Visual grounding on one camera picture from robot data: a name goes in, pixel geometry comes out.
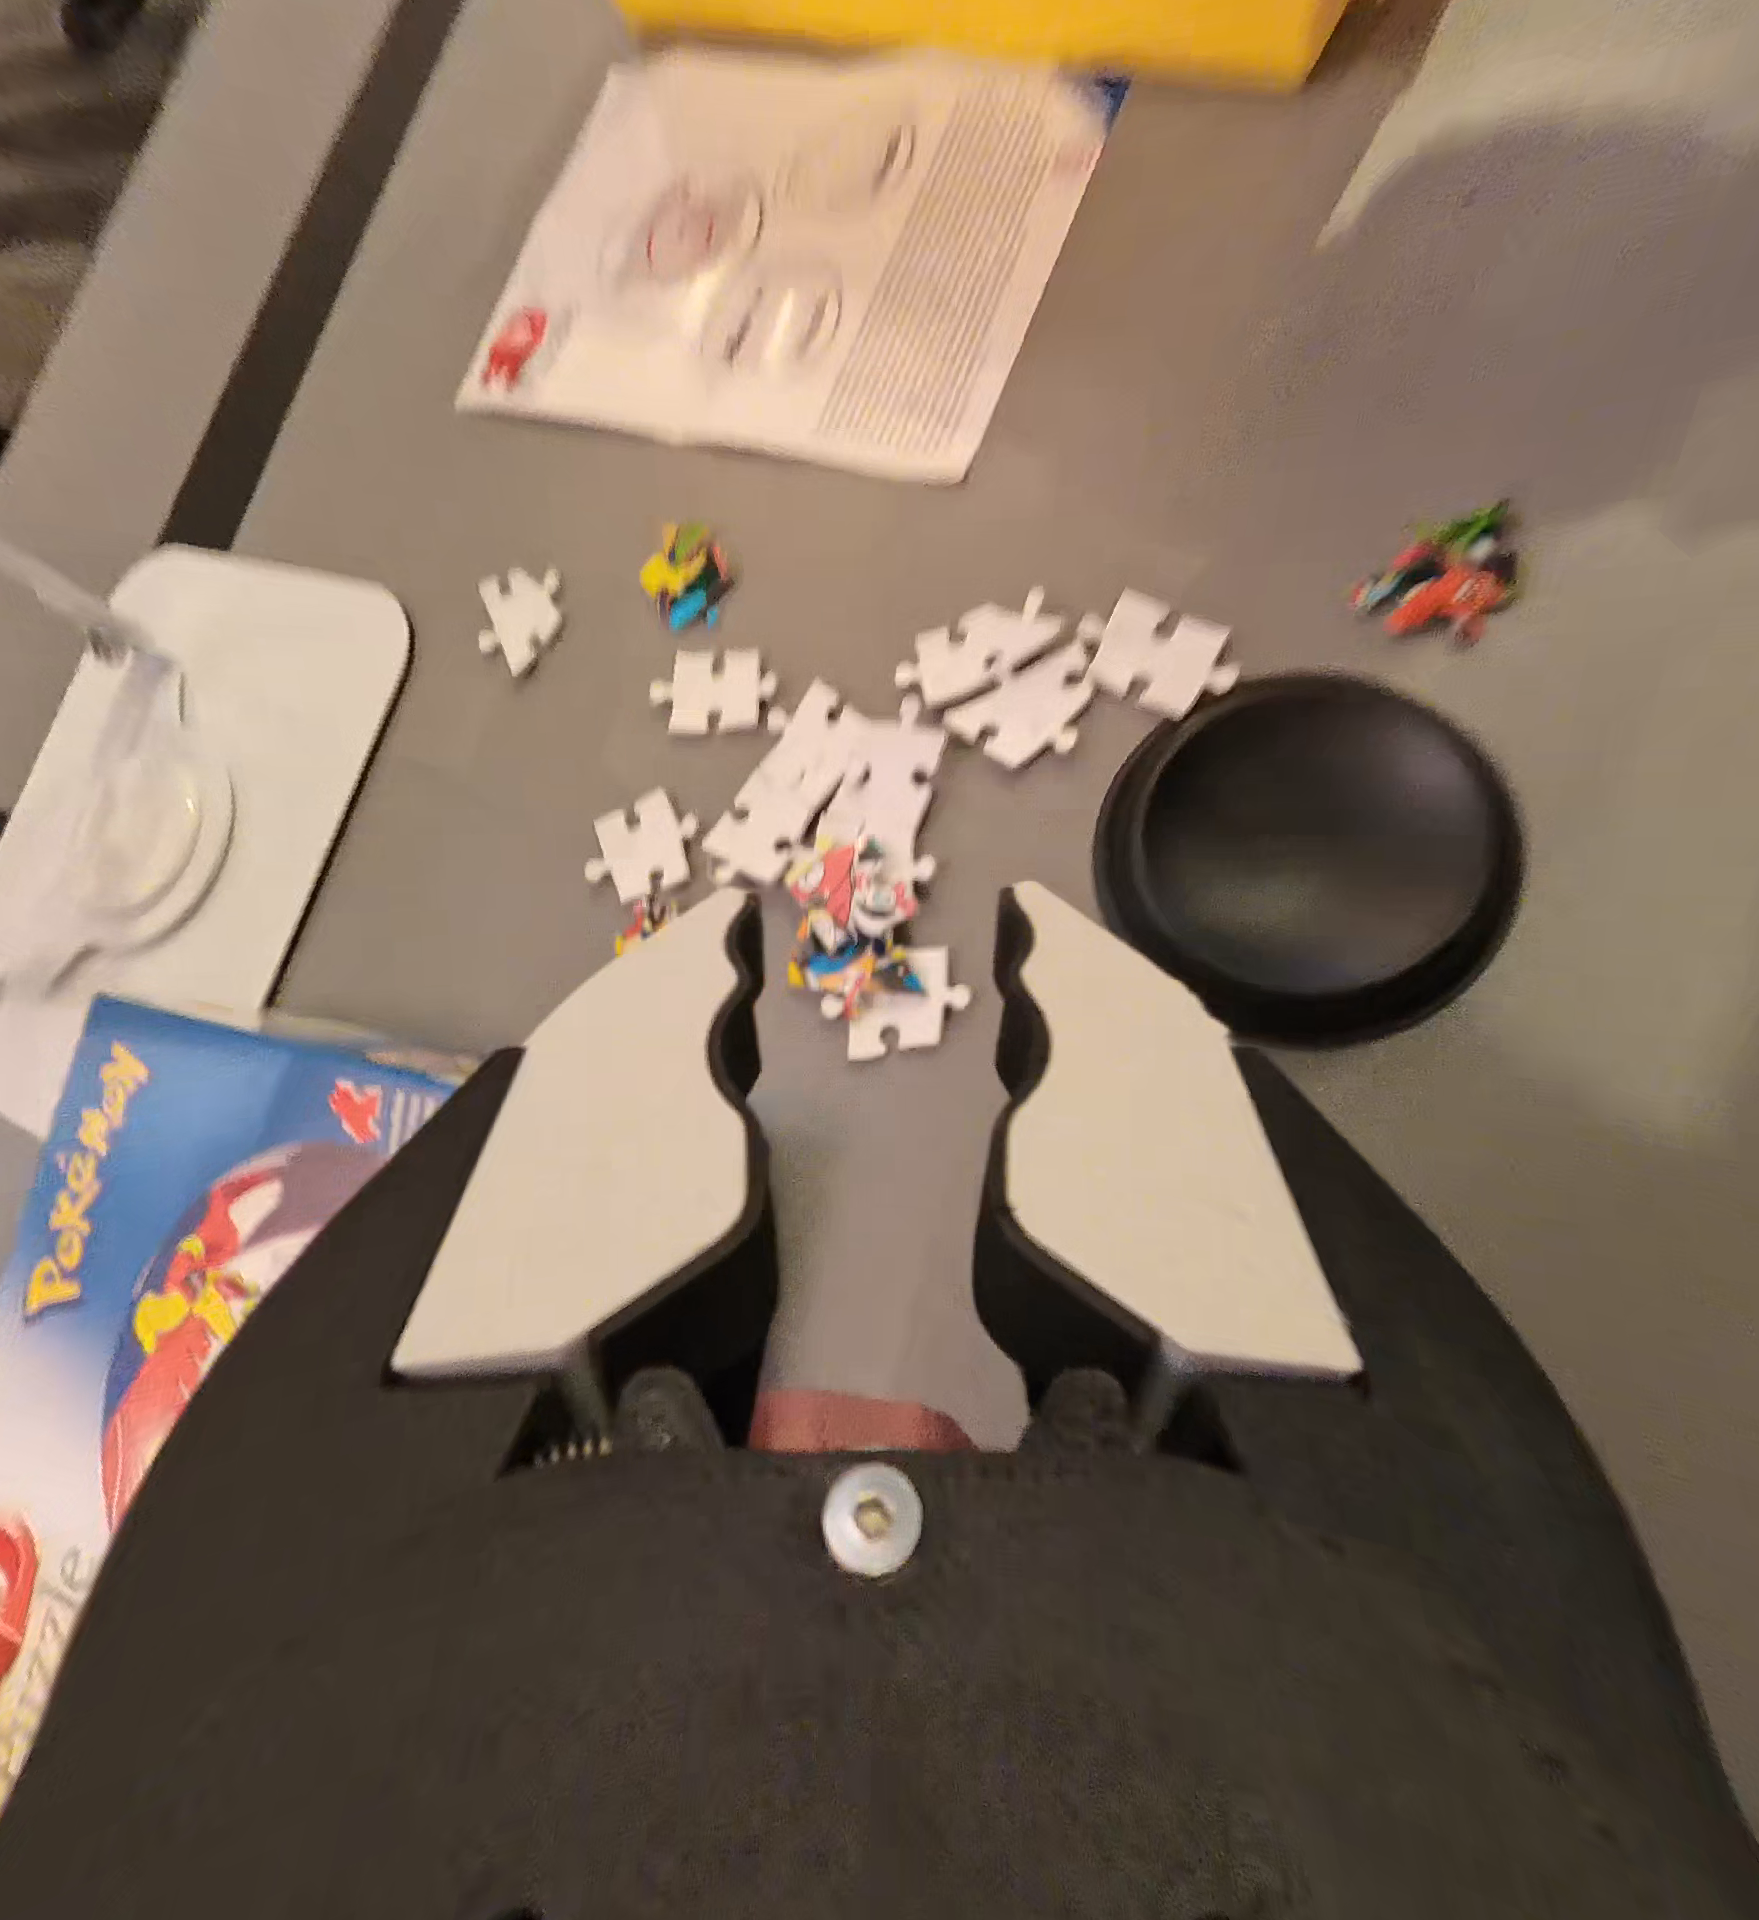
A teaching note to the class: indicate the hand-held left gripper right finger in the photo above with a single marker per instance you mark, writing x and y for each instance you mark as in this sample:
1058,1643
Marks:
1164,1201

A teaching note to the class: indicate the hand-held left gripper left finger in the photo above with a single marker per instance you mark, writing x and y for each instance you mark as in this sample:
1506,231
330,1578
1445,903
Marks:
594,1201

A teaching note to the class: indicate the black round ball stand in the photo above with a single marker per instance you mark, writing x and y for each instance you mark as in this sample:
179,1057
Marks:
1315,856

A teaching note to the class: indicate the group of face-down puzzle pieces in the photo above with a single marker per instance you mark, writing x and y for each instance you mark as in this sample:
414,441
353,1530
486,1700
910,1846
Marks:
850,763

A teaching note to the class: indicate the yellow plastic bin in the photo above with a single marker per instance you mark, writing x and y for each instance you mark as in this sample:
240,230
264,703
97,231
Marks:
970,28

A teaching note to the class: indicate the colourful joined puzzle pieces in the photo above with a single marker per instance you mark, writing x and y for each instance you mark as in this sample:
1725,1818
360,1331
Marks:
850,901

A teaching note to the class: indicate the blue puzzle box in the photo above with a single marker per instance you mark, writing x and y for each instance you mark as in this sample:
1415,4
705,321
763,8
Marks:
144,1201

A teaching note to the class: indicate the small puzzle piece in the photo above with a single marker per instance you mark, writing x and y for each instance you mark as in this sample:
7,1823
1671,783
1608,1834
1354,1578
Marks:
524,618

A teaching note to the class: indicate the red green puzzle piece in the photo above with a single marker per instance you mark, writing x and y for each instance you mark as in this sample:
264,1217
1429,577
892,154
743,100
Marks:
1442,577

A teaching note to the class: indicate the person's left hand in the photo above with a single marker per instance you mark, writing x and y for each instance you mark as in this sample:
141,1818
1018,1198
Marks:
850,1423

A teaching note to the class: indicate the white instruction leaflet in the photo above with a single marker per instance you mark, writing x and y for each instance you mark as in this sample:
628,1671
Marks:
895,268

